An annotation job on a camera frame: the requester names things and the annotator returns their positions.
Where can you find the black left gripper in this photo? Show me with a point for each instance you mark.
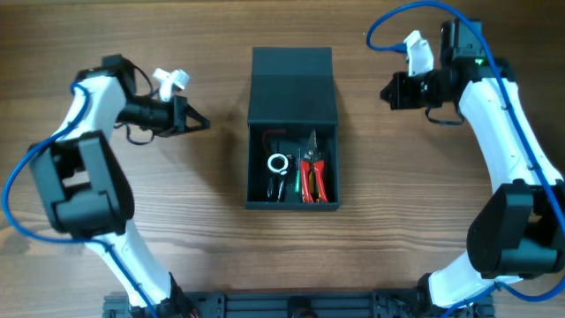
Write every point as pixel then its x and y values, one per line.
pixel 179 116

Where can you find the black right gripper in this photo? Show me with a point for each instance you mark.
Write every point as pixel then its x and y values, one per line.
pixel 406 89

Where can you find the black box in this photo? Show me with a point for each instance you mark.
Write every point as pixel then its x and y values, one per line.
pixel 292 93

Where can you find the silver L-shaped socket wrench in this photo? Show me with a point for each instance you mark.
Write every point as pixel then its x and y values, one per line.
pixel 283 177

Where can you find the black red screwdriver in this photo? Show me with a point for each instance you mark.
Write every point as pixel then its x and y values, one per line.
pixel 271 188

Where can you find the red handled snips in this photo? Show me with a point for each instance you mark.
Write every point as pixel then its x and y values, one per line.
pixel 312 170

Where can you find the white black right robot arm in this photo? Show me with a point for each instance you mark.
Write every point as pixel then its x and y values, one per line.
pixel 516 235

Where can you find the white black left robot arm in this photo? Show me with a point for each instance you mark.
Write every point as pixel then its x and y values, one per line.
pixel 84 191

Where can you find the green mini screwdriver left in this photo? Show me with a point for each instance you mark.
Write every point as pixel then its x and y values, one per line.
pixel 297 186

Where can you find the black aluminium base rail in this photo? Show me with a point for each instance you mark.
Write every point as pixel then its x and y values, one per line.
pixel 395 303

